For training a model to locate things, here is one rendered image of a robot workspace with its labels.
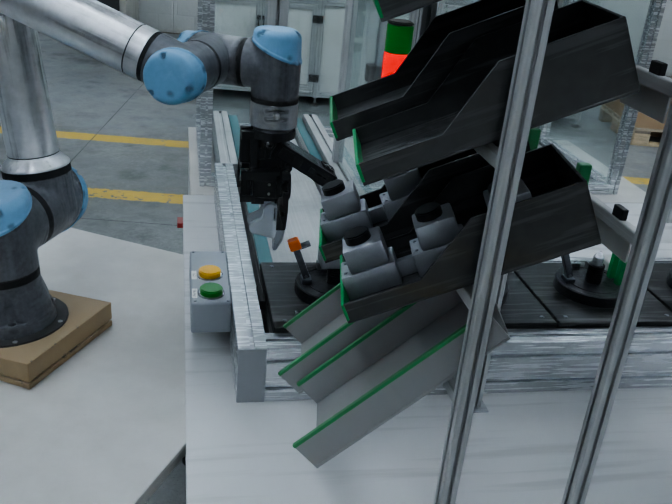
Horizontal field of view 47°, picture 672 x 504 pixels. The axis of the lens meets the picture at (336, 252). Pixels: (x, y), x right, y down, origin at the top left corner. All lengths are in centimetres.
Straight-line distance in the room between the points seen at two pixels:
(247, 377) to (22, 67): 62
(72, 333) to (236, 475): 41
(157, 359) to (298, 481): 38
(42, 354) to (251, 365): 34
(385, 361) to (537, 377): 45
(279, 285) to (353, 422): 52
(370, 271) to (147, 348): 63
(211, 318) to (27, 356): 30
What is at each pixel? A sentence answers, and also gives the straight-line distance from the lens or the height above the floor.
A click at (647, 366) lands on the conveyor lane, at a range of 149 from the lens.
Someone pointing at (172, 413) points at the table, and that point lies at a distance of 125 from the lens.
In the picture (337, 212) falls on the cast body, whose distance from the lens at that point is 100.
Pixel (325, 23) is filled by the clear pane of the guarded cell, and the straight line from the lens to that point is 259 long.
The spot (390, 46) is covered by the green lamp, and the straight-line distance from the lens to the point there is 144.
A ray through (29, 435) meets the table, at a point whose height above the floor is 86.
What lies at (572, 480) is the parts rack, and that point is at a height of 98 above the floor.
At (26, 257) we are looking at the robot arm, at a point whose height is 103.
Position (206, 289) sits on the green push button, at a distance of 136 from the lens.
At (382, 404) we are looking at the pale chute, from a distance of 90.
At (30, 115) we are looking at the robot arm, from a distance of 140.
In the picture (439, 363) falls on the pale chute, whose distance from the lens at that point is 88.
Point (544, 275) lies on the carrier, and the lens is 157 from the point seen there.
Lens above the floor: 161
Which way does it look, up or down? 25 degrees down
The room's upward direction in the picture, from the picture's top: 6 degrees clockwise
